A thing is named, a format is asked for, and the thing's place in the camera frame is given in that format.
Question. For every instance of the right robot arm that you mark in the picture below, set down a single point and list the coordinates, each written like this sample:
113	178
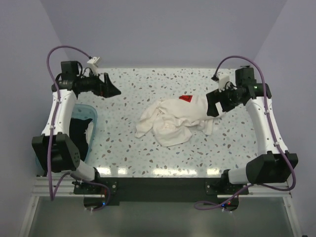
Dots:
274	162

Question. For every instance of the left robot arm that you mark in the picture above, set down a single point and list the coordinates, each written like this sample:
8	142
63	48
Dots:
63	102

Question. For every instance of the black clothes in basket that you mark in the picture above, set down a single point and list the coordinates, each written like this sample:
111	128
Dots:
77	131

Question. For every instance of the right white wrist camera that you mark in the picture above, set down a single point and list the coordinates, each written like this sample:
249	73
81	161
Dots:
222	80

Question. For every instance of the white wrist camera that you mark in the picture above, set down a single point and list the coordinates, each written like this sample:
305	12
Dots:
93	63
222	80

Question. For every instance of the white t-shirt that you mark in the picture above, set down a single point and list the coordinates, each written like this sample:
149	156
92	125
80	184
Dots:
171	120

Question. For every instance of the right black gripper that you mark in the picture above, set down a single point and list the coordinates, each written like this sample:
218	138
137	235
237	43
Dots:
216	97

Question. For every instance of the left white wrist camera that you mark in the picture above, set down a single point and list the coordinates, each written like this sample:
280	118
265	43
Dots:
93	63

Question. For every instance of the aluminium frame rail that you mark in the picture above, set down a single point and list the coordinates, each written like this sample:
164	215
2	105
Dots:
66	189

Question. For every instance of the blue plastic basket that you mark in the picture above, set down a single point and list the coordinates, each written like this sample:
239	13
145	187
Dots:
91	123

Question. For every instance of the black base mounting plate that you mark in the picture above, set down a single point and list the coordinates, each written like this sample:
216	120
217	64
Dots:
114	191

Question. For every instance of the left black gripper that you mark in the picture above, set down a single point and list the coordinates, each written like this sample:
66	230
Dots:
111	90

